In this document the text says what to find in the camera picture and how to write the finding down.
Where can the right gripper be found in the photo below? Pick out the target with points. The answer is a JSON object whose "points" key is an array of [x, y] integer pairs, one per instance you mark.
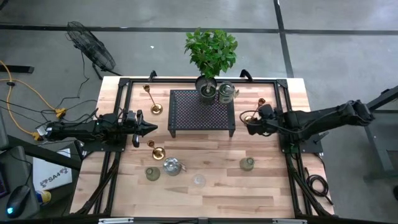
{"points": [[270, 121]]}

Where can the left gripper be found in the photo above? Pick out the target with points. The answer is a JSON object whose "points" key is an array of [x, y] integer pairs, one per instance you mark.
{"points": [[136, 128]]}

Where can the brass candlestick holder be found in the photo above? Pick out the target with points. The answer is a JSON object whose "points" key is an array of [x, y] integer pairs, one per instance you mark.
{"points": [[159, 153], [156, 109], [261, 101]]}

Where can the candle tin vanilla cake label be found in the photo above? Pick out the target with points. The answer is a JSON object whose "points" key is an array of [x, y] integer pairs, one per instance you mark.
{"points": [[227, 93]]}

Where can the candle tin orange label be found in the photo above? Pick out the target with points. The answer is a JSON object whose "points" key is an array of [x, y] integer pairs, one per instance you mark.
{"points": [[171, 166]]}

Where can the green ribbed glass candle holder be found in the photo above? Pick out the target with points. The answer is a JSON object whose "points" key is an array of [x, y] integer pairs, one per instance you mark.
{"points": [[152, 174], [247, 164]]}

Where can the clear ribbed glass candle holder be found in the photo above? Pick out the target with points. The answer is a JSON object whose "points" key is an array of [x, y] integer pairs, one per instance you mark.
{"points": [[198, 181]]}

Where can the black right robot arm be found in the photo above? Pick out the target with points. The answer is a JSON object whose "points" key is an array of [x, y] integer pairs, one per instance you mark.
{"points": [[326, 119]]}

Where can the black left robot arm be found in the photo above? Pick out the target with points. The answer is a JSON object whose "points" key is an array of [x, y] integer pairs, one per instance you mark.
{"points": [[77, 129]]}

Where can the black perforated metal shelf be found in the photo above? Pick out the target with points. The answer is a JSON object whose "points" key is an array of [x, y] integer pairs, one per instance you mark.
{"points": [[186, 115]]}

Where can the green plant in black pot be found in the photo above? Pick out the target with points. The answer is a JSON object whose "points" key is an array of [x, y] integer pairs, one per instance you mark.
{"points": [[211, 49]]}

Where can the black floor fan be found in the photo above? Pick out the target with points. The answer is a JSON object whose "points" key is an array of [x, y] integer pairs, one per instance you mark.
{"points": [[93, 49]]}

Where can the white printed box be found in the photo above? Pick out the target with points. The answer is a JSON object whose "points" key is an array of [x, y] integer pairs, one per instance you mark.
{"points": [[49, 174]]}

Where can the small yellow blue object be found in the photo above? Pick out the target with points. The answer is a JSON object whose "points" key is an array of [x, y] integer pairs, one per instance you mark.
{"points": [[43, 197]]}

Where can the black metal side table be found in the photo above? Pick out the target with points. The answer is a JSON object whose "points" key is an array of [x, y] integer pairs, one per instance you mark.
{"points": [[382, 99]]}

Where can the grey mouse pad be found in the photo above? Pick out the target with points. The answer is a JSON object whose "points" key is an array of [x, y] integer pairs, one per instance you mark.
{"points": [[15, 168]]}

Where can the black metal floor bar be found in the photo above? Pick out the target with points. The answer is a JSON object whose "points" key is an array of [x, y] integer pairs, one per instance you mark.
{"points": [[17, 69]]}

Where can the black computer mouse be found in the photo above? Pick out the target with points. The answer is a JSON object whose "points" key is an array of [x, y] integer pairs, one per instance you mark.
{"points": [[18, 200]]}

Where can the black aluminium rig frame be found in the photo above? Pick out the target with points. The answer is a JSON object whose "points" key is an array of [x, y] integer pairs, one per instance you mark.
{"points": [[155, 81]]}

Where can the silver aluminium bracket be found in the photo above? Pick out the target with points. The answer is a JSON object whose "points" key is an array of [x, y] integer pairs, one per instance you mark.
{"points": [[115, 221], [289, 221]]}

